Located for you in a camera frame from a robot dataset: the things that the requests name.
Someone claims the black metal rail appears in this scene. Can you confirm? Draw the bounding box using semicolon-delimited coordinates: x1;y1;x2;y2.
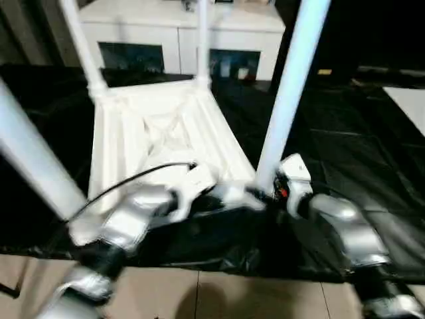
357;65;425;76

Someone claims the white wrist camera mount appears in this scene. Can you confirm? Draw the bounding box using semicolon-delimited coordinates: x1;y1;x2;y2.
277;154;315;219
171;162;220;221

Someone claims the white flat board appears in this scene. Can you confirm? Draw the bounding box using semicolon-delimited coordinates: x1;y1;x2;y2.
381;86;425;138

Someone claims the white cabinet with glass doors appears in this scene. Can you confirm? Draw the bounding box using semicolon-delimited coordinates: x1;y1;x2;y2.
78;0;287;81

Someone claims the black work mat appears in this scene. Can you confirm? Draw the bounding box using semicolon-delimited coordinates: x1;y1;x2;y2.
0;62;425;284

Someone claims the white plastic table top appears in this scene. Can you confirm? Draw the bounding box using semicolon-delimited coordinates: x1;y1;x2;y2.
68;81;267;249

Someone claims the black metal stand frame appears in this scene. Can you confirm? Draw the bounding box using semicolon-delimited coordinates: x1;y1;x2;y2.
0;281;21;300

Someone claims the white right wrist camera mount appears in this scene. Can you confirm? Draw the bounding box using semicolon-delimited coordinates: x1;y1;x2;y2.
277;154;315;219

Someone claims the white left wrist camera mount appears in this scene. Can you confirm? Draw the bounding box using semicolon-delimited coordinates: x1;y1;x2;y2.
171;162;220;221

